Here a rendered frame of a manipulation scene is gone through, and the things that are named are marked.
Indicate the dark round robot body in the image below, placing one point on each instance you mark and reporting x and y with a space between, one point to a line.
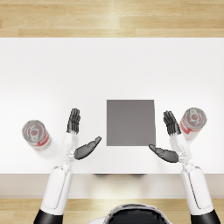
136 214

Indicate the dark grey square mat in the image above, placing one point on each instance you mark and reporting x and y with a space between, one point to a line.
130 122

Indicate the red and silver can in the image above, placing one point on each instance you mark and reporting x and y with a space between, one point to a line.
192 122
36 134

